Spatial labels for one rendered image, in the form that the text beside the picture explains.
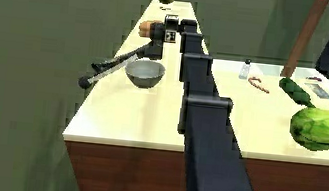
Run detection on clear salt shaker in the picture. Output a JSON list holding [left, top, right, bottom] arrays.
[[238, 58, 252, 81]]

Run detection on brown bread loaf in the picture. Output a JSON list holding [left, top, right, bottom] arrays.
[[138, 19, 163, 40]]

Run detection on dark green bottle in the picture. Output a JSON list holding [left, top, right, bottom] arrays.
[[276, 76, 319, 109]]

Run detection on large green lettuce head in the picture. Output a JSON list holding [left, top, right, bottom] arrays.
[[287, 105, 329, 153]]

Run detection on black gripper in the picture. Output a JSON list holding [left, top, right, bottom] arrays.
[[77, 14, 167, 97]]

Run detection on brown wooden counter cabinet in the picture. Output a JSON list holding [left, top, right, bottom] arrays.
[[57, 0, 329, 191]]

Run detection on grey bowl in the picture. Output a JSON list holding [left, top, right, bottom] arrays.
[[123, 58, 168, 91]]

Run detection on brown wooden post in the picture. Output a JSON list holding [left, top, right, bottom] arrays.
[[280, 0, 329, 81]]

